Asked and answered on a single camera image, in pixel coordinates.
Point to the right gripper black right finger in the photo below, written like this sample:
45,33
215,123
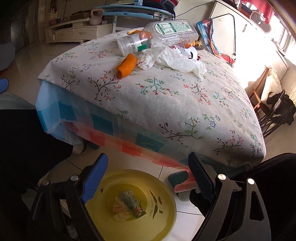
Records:
203,174

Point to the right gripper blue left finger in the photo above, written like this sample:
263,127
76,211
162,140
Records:
94,177

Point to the orange peel piece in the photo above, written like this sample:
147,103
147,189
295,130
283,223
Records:
126,67

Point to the small clear plastic jar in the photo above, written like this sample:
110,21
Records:
134,43

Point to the white tissue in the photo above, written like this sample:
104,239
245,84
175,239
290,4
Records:
164,55

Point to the large clear plastic bottle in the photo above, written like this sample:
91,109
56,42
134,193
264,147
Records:
172,32

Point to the green juice carton trash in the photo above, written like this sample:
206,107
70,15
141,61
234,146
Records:
130,199

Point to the yellow plastic trash bin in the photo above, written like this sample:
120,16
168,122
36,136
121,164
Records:
114,219

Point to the floral white tablecloth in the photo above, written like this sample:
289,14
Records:
210,115

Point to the blue red checkered plastic undercloth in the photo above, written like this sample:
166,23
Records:
72,119

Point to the wooden chair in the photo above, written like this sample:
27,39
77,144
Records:
256,93

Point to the red white snack bag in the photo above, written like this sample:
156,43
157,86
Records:
190,53

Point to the white tv cabinet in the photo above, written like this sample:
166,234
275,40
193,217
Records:
76,31

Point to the colourful cartoon bag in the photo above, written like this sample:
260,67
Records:
206,30

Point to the pink kettlebell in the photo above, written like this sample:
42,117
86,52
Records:
96,17

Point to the blue study desk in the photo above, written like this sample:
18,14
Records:
126,10

